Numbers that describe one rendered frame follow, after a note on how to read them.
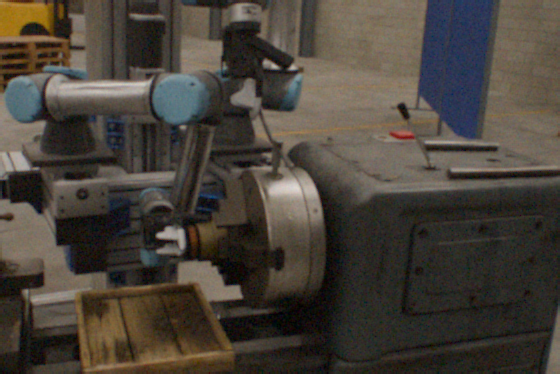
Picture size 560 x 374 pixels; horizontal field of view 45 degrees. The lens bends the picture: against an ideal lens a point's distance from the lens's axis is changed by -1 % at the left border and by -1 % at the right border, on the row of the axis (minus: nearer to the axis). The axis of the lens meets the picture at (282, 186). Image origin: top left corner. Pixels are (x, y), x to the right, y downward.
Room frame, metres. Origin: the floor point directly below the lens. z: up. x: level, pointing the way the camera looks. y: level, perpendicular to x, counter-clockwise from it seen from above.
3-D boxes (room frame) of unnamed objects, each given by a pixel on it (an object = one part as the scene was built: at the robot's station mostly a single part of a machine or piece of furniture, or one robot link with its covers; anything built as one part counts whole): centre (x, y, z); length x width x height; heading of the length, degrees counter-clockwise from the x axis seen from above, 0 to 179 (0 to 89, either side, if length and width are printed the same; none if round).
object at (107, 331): (1.34, 0.28, 0.89); 0.36 x 0.30 x 0.04; 20
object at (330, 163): (1.59, -0.35, 1.06); 0.59 x 0.48 x 0.39; 110
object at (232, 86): (2.05, 0.16, 1.33); 0.13 x 0.12 x 0.14; 80
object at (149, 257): (1.63, 0.31, 0.98); 0.11 x 0.08 x 0.11; 165
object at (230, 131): (2.06, 0.17, 1.21); 0.15 x 0.15 x 0.10
